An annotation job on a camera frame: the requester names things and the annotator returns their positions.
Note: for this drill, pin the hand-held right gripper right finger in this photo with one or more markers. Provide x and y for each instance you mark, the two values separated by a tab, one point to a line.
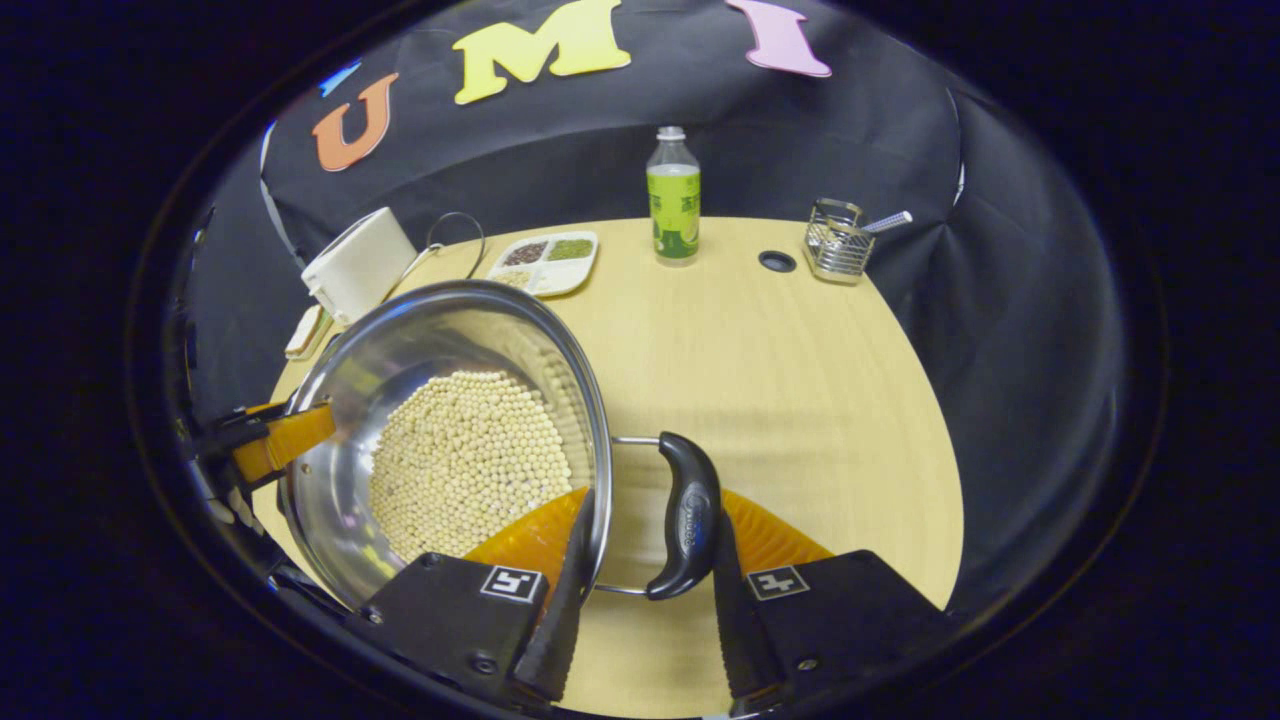
745	640

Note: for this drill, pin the stainless steel pot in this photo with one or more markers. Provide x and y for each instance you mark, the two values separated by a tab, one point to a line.
360	380

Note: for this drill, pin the white toaster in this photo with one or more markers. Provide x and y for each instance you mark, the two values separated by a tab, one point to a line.
360	262

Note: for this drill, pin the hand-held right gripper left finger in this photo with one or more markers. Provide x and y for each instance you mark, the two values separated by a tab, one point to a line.
450	610

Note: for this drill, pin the black table grommet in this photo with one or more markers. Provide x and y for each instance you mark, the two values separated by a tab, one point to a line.
777	261

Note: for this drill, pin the green label bottle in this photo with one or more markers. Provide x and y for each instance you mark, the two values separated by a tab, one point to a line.
673	205

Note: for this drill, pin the black backdrop cloth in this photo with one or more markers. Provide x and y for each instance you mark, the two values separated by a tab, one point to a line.
850	130

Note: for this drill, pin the white divided plate with grains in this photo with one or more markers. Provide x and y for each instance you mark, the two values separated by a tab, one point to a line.
545	265

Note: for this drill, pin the pile of soybeans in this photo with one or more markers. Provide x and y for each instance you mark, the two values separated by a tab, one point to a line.
460	460

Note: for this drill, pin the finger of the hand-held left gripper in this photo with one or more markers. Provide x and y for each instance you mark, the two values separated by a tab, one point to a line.
265	409
285	445

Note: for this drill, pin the white bread sandwich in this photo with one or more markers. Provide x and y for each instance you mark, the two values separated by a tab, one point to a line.
308	330

